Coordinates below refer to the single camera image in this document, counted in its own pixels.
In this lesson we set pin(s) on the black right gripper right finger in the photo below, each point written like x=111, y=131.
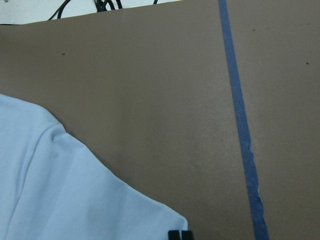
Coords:
x=187, y=235

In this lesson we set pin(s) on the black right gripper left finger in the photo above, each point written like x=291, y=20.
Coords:
x=174, y=235

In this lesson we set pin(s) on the light blue t-shirt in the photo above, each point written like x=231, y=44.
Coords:
x=52, y=187

